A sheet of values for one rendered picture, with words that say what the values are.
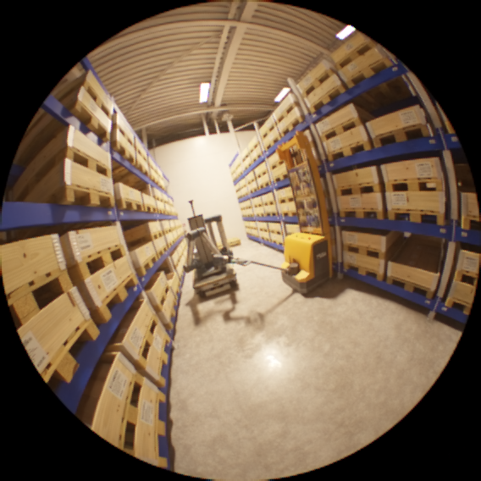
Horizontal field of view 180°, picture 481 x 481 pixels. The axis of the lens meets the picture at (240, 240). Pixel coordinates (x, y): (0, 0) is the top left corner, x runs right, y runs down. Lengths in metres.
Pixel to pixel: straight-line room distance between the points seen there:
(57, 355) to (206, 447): 1.34
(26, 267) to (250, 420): 1.86
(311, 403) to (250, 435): 0.60
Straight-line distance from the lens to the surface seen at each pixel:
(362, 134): 2.34
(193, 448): 1.84
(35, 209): 1.20
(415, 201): 2.10
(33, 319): 0.97
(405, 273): 2.39
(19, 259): 0.99
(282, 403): 1.70
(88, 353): 1.22
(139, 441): 1.39
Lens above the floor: 1.64
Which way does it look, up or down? 12 degrees down
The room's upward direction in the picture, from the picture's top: 14 degrees counter-clockwise
